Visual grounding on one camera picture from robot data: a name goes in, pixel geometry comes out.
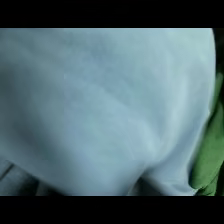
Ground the white T-shirt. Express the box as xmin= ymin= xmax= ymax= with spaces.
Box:
xmin=0 ymin=28 xmax=217 ymax=197

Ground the green garment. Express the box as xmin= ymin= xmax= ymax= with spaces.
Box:
xmin=188 ymin=71 xmax=224 ymax=197

